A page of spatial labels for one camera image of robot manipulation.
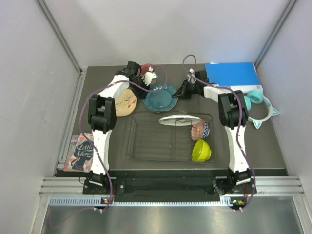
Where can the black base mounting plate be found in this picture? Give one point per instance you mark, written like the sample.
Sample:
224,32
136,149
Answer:
123,186

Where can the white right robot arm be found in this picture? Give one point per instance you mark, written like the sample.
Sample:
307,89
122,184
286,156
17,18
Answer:
233,115

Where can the pink mug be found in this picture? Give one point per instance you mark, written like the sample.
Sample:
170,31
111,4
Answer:
144,69

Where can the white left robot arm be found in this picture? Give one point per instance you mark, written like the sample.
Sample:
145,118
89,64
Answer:
102,119

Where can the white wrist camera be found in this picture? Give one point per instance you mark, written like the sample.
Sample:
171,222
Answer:
150,76
190,74

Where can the teal scalloped plate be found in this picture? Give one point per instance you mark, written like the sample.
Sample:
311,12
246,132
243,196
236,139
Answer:
161,100

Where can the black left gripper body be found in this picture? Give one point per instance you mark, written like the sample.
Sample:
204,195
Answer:
138,91

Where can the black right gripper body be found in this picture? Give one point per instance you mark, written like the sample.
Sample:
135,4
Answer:
190,89

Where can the Little Women book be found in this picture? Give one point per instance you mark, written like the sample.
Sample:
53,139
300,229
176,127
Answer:
80,155

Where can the white watermelon plate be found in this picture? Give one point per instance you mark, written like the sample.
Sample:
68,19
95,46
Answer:
180,120

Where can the blue clip file folder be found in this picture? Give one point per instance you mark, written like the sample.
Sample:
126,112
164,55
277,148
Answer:
238,76

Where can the lime green bowl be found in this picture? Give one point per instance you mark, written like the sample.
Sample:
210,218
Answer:
201,151

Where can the beige floral plate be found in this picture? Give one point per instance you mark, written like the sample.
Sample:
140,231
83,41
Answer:
126,103

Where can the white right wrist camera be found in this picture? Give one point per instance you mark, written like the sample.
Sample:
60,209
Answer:
190,74

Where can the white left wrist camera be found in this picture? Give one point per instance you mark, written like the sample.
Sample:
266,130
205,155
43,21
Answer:
150,76

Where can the black wire dish rack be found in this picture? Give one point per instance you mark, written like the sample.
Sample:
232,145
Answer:
151,141

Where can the red blue patterned bowl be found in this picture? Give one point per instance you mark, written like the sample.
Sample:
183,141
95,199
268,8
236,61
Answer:
200,130

